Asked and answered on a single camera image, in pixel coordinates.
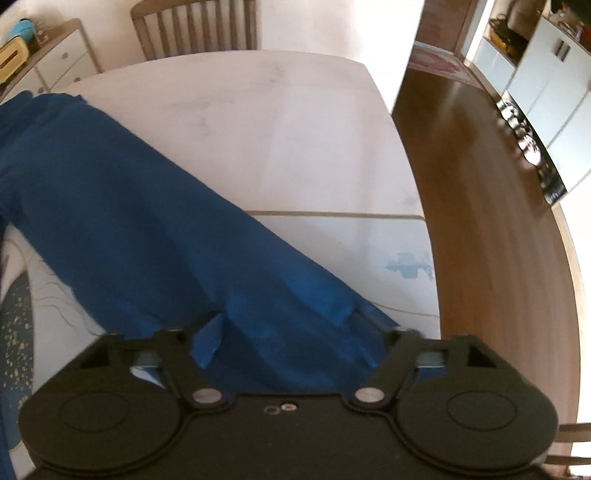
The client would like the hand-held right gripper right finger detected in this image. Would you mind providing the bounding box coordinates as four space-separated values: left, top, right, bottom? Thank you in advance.
348 308 506 411

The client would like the row of shoes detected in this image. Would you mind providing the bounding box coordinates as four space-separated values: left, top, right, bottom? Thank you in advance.
496 95 566 204

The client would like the brown bag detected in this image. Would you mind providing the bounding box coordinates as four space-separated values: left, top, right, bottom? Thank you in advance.
489 16 527 58

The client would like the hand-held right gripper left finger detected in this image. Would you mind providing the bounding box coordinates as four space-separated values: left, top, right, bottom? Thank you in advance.
78 313 229 411

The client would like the white drawer cabinet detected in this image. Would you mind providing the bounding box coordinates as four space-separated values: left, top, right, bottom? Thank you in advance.
0 18 101 100

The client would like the red patterned rug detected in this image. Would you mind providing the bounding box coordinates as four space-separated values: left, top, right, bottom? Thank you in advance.
406 41 483 90

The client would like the blue shirt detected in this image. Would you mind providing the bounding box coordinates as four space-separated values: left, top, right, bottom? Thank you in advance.
0 92 402 393

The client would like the wooden door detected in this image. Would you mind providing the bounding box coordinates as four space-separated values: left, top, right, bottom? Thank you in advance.
413 0 492 56

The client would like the yellow tissue box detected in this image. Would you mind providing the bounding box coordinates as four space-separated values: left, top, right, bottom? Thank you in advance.
0 39 29 77

